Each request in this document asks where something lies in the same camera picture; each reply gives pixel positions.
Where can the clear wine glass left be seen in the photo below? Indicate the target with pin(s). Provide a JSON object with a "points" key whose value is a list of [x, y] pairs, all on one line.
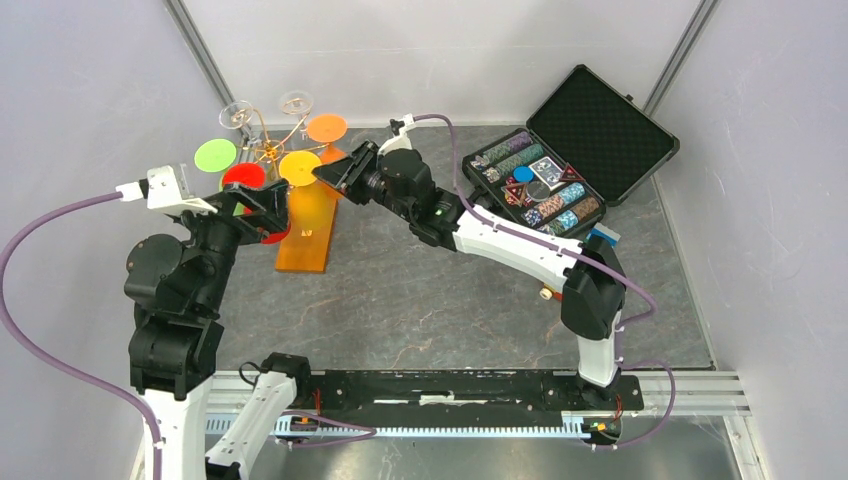
{"points": [[238, 116]]}

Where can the green plastic wine glass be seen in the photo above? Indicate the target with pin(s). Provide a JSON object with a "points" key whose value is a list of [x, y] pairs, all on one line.
{"points": [[216, 157]]}

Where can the wooden rack base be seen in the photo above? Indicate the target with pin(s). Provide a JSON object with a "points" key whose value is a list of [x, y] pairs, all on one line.
{"points": [[306, 247]]}

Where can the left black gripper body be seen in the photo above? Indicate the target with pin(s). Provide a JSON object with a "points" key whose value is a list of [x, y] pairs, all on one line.
{"points": [[262, 219]]}

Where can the yellow plastic wine glass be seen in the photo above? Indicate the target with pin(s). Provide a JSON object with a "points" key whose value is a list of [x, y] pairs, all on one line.
{"points": [[301, 179]]}

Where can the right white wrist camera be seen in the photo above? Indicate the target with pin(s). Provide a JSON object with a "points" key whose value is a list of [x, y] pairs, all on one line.
{"points": [[400, 139]]}

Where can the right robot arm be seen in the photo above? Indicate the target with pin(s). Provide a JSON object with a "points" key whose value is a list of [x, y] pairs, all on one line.
{"points": [[587, 276]]}

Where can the orange plastic wine glass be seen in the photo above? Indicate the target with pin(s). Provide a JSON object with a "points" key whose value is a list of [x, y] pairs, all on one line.
{"points": [[326, 129]]}

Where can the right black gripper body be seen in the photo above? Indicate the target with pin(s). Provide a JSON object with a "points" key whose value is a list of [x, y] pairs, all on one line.
{"points": [[368, 183]]}

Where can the red plastic wine glass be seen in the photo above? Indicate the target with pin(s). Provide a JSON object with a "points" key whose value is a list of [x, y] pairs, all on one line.
{"points": [[254, 176]]}

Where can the clear wine glass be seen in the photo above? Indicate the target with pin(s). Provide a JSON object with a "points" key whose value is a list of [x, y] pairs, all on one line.
{"points": [[297, 104], [238, 116]]}

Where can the black poker chip case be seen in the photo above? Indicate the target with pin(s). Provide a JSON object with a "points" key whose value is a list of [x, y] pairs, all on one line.
{"points": [[585, 149]]}

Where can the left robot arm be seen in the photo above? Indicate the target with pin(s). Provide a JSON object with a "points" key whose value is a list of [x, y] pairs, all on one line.
{"points": [[177, 287]]}

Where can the gold wire wine glass rack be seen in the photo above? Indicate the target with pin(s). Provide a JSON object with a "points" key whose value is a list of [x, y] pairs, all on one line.
{"points": [[264, 149]]}

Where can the red toy brick car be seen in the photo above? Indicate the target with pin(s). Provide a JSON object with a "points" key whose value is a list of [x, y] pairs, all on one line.
{"points": [[549, 293]]}

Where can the blue green brick stack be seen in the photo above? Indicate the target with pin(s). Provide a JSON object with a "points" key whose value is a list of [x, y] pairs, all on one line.
{"points": [[601, 231]]}

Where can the clear wine glass right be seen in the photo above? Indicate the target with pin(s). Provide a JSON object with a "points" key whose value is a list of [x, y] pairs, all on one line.
{"points": [[297, 104]]}

